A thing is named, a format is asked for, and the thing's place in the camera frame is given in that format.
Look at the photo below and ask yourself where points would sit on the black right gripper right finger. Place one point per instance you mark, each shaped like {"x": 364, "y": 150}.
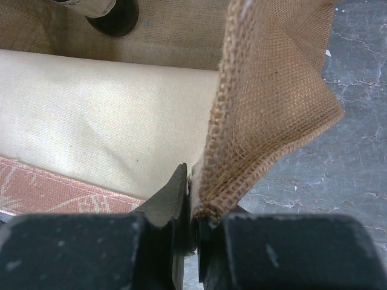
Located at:
{"x": 287, "y": 251}

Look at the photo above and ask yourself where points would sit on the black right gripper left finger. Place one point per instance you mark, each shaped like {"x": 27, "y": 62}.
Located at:
{"x": 143, "y": 249}

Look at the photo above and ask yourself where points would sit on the burlap canvas tote bag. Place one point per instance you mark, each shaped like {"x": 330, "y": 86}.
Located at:
{"x": 226, "y": 87}

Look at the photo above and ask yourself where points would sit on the red-capped beverage bottle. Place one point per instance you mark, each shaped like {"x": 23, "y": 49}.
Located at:
{"x": 114, "y": 18}

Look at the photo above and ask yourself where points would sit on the brown wooden board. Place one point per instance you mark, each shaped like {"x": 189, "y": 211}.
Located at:
{"x": 26, "y": 189}

